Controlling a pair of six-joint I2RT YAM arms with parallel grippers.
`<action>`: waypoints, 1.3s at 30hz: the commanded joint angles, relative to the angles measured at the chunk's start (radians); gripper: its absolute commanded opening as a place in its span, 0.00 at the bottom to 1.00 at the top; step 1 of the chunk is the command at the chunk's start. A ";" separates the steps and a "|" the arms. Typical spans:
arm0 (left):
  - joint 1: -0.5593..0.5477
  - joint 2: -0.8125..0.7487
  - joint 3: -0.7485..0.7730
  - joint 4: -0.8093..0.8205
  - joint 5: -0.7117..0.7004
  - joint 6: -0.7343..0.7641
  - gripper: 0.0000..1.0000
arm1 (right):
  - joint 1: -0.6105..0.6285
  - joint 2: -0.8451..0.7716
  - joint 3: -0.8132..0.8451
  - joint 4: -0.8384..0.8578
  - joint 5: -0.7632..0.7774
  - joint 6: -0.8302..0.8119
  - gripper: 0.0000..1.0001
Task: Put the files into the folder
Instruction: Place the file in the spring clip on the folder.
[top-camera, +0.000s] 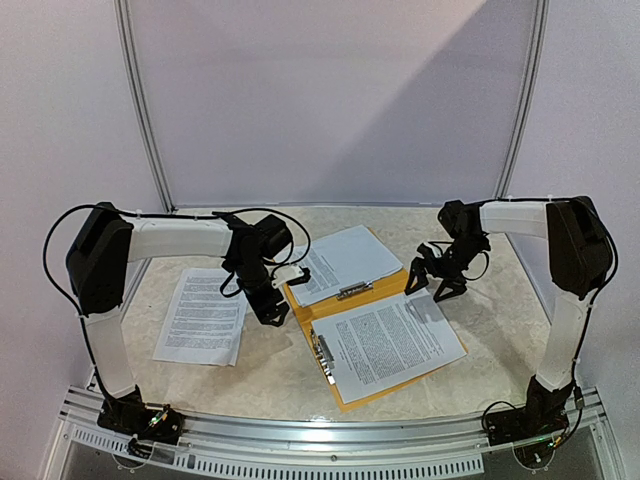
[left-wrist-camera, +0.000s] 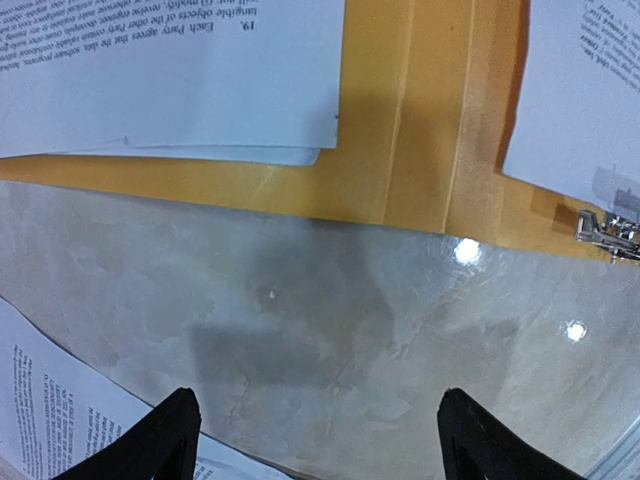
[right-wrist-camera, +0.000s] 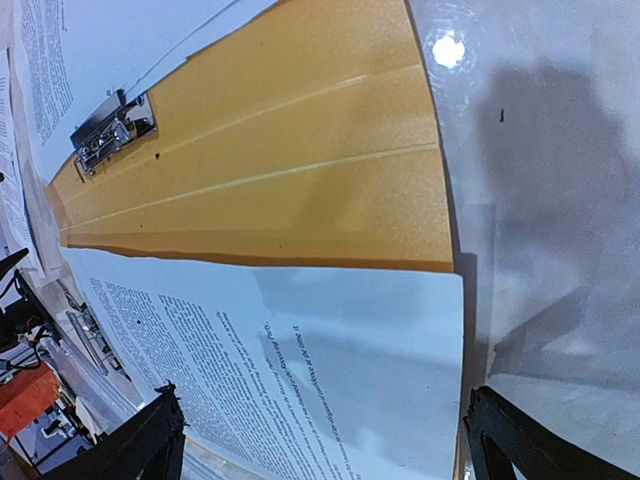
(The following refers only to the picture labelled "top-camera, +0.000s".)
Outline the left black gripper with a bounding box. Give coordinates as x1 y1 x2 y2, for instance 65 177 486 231
231 257 291 327

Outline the orange file folder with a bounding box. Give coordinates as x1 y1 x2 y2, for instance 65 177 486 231
282 225 441 414

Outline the stack of printed papers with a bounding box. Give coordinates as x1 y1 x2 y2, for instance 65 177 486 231
153 268 248 366

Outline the chrome folder spring clip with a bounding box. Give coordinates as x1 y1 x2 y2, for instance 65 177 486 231
336 281 374 301

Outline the printed paper sheet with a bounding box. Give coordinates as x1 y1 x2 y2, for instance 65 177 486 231
311 290 467 406
291 225 403 307

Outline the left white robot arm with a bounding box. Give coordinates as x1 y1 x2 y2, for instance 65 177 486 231
66 202 293 434

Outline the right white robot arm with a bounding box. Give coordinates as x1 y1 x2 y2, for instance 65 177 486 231
405 196 617 393

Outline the chrome side folder clip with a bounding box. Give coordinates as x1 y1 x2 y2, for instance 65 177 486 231
310 330 335 385

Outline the aluminium front rail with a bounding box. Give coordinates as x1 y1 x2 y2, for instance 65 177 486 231
44 387 624 479

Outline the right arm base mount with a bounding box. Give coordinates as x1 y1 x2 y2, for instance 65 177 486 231
481 391 585 449

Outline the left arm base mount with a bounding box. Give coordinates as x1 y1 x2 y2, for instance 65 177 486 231
97 388 185 445

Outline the right aluminium frame post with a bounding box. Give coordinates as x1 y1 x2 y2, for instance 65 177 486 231
493 0 549 199

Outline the aluminium frame post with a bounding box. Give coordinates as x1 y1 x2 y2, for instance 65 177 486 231
114 0 175 213
493 0 549 199

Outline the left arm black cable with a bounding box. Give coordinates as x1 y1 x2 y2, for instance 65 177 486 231
42 203 101 311

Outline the left aluminium frame post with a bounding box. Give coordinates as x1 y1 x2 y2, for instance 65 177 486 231
114 0 175 213

